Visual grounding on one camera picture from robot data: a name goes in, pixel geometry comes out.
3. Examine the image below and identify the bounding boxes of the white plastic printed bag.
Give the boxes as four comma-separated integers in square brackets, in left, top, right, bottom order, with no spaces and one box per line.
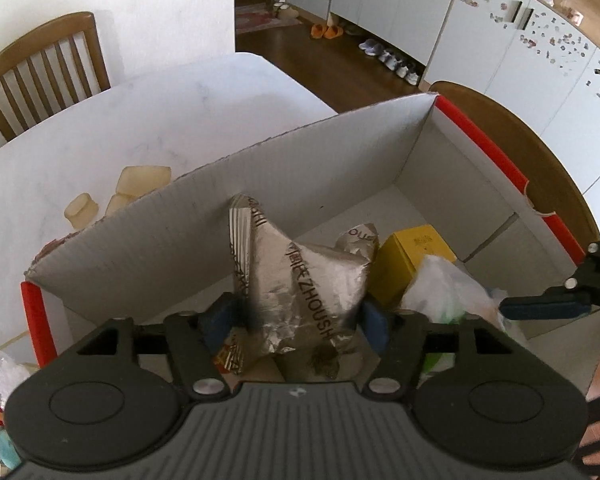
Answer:
[398,255,529,349]

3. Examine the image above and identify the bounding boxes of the yellow small carton box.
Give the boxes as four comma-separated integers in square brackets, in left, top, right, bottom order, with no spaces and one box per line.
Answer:
[367,224,456,308]

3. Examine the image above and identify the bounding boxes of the silver foil snack bag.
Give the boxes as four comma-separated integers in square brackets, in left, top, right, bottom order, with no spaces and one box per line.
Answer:
[228,194,379,382]

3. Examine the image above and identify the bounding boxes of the rectangular beige wooden block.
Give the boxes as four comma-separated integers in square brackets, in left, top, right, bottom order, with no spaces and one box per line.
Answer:
[116,166,172,198]

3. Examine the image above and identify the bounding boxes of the clear crinkled plastic wrap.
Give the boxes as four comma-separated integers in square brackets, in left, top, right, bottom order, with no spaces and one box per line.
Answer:
[0,350,38,406]

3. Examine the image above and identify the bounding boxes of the light blue soft toy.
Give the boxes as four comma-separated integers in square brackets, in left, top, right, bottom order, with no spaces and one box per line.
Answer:
[0,427,21,470]

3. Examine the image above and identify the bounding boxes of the green embroidered sachet charm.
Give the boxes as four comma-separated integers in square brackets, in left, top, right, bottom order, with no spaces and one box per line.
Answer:
[213,330,245,375]

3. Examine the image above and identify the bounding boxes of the wooden chair beside box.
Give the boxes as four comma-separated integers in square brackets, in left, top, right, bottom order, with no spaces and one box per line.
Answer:
[430,81,600,250]

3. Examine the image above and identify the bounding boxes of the red cardboard shoe box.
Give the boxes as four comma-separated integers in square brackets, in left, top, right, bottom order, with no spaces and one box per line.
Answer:
[21,94,585,364]

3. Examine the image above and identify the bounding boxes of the small beige wooden block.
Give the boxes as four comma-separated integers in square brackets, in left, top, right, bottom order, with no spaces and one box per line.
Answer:
[105,193,135,217]

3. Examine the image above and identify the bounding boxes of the round beige wooden block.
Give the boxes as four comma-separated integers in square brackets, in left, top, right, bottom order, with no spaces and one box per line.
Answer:
[64,193,98,231]

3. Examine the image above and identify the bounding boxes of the orange slippers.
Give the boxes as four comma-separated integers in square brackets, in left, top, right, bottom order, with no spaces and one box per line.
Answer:
[310,24,344,40]

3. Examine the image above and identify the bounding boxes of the wooden slat-back chair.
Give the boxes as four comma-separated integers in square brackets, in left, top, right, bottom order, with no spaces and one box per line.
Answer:
[0,11,110,142]

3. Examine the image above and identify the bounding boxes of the large white wall cabinet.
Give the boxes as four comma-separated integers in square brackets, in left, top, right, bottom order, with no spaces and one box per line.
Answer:
[284,0,600,196]

